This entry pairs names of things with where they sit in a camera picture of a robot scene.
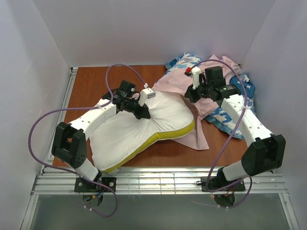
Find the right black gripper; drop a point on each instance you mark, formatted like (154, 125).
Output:
(191, 93)

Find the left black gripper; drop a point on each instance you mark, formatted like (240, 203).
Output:
(142, 111)

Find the pink pillowcase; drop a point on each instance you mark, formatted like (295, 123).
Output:
(174, 80)

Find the white pillow yellow edge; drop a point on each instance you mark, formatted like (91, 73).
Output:
(122, 137)

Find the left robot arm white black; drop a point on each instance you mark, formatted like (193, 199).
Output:
(69, 143)

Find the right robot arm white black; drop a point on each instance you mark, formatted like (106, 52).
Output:
(265, 150)

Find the blue white houndstooth pillow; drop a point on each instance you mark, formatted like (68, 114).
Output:
(237, 112)

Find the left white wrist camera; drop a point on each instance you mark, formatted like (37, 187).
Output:
(145, 94)

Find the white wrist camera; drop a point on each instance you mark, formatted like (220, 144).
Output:
(145, 94)
(197, 76)

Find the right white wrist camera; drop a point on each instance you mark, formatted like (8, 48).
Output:
(197, 76)

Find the aluminium left side rail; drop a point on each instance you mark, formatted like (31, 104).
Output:
(66, 99)

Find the aluminium rail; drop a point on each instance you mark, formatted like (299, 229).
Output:
(154, 181)
(66, 99)

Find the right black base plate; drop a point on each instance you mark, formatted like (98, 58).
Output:
(215, 184)

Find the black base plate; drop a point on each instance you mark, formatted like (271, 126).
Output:
(84, 186)
(215, 184)

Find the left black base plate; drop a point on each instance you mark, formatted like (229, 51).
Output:
(84, 186)

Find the aluminium front rail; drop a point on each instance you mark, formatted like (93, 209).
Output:
(154, 181)

